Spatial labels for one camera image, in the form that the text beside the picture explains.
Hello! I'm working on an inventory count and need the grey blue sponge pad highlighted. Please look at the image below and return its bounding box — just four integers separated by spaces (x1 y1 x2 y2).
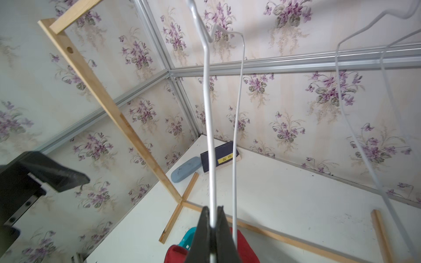
171 156 202 183

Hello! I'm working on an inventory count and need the wooden clothes rack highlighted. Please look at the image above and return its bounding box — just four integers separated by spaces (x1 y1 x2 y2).
37 0 395 263

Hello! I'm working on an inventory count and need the teal plastic laundry basket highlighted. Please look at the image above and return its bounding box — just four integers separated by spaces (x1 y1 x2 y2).
178 227 197 251

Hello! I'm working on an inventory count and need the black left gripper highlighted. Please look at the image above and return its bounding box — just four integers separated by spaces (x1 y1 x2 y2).
1 151 91 256

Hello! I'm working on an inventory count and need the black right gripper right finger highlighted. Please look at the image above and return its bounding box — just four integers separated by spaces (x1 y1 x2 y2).
215 206 242 263

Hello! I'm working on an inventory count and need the dark blue book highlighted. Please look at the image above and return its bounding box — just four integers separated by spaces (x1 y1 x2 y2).
200 141 240 173

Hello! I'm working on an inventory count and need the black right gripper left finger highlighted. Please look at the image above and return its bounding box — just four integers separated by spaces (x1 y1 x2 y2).
185 207 211 263

